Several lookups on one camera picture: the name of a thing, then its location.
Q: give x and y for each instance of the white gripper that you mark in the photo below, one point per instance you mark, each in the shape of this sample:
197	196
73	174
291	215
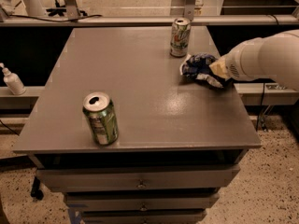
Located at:
242	62

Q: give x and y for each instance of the blue chip bag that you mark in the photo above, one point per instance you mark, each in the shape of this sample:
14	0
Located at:
197	67

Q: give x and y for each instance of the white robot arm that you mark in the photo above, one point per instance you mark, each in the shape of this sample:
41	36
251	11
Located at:
275	57

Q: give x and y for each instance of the white 7up can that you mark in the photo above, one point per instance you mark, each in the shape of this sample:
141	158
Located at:
181	28

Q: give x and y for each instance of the green soda can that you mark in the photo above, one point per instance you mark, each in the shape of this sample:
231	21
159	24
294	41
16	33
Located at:
99	112

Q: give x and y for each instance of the top grey drawer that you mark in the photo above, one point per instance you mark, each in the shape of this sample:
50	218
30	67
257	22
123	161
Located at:
139	178

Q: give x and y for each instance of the grey drawer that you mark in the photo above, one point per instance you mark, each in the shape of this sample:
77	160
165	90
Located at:
191	216
142	201
139	178

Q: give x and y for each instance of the middle grey drawer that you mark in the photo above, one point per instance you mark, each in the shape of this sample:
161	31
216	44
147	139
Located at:
142	201

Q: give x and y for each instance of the bottom grey drawer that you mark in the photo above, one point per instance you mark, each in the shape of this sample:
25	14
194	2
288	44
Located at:
191	216

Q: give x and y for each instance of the white pump bottle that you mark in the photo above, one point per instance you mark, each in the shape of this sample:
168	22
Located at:
12	81

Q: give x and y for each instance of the black caster wheel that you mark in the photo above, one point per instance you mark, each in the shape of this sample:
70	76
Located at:
36	192

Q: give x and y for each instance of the grey metal rail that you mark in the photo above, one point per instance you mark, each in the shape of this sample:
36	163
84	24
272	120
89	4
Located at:
96	21

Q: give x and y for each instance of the grey metal post right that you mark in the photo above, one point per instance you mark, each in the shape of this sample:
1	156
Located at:
189	6

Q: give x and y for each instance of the grey metal post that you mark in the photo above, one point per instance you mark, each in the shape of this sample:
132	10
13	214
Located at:
189	6
72	9

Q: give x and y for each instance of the grey metal post left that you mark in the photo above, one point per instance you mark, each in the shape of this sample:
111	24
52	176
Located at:
72	9

